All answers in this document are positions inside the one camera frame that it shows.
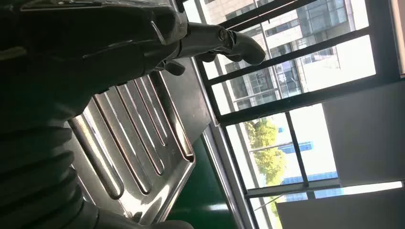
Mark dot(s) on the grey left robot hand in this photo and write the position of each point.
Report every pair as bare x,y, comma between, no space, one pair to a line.
79,41

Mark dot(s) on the silver conveyor frame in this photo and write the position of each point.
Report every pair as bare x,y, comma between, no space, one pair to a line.
221,170

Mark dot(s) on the steel ribbed scale tray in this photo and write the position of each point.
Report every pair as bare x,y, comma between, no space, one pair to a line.
142,142

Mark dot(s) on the bright green conveyor belt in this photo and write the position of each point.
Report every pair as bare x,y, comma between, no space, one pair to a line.
196,196

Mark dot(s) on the dark window frame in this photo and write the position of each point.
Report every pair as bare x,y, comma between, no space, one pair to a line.
297,101

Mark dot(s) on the grey office building outside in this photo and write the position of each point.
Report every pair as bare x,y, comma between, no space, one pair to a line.
319,19

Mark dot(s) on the green tree outside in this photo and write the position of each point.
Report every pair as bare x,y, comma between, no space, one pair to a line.
269,158

